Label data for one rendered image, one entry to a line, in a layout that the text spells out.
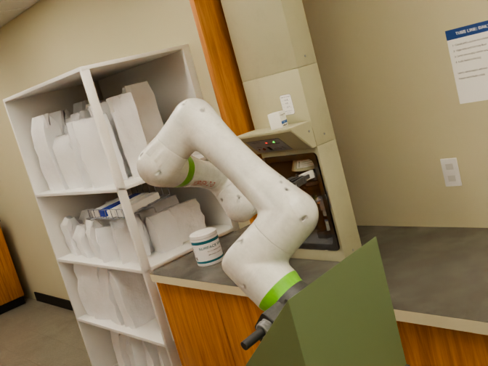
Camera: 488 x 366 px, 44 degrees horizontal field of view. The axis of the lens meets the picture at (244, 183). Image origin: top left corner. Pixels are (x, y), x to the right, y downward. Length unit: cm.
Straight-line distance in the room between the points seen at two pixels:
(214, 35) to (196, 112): 92
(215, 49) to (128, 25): 144
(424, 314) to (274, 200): 63
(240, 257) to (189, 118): 41
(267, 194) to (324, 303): 32
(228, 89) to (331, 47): 51
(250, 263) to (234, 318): 115
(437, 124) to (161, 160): 122
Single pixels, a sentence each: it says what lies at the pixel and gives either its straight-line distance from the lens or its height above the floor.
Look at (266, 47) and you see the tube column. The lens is 238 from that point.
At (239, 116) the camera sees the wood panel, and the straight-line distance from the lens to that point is 255.
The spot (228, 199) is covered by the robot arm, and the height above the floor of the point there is 135.
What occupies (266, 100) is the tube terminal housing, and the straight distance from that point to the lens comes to 244.
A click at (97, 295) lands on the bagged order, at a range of 397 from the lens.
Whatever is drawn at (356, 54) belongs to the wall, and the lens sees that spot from 266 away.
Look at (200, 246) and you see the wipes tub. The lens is 283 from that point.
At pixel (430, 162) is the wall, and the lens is 257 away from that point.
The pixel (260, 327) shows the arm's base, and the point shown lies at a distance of 146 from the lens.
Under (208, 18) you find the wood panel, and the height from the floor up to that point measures 199.
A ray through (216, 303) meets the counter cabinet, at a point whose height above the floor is 82.
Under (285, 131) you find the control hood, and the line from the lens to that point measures 224.
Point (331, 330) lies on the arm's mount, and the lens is 137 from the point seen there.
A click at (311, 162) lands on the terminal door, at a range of 234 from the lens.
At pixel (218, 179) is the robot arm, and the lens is 203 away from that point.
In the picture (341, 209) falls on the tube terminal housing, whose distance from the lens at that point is 240.
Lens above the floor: 174
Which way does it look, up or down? 10 degrees down
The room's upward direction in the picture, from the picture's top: 15 degrees counter-clockwise
